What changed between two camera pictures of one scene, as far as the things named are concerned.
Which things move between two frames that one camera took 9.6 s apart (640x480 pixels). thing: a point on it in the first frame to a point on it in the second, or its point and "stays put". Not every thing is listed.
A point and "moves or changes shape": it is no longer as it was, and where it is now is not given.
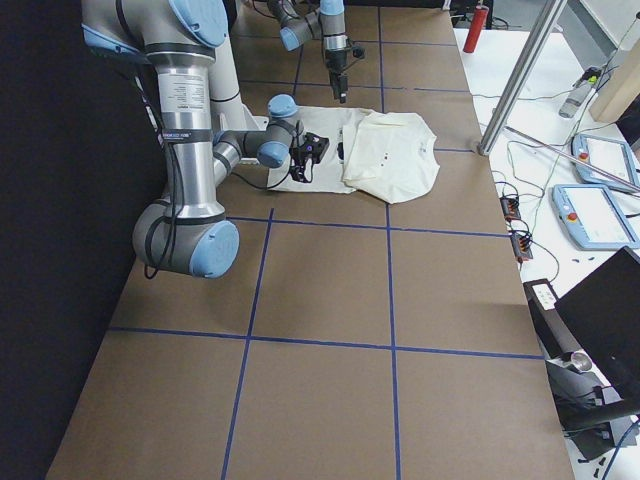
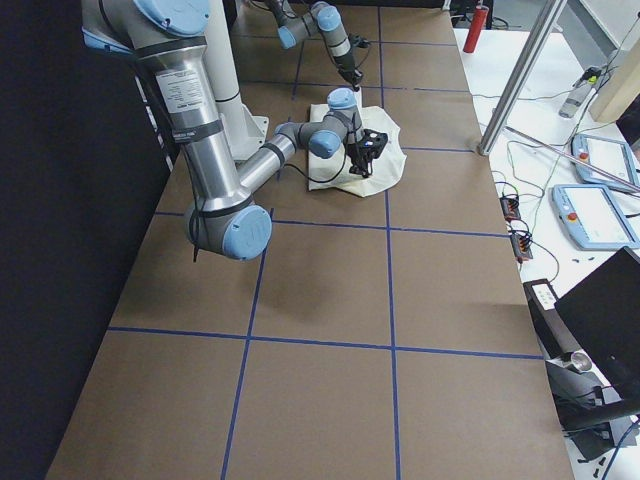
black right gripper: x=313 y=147 to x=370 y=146
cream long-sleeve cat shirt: x=388 y=155 moves or changes shape
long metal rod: x=584 y=164 stays put
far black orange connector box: x=510 y=206 stays put
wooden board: x=622 y=85 stays put
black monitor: x=604 y=311 stays put
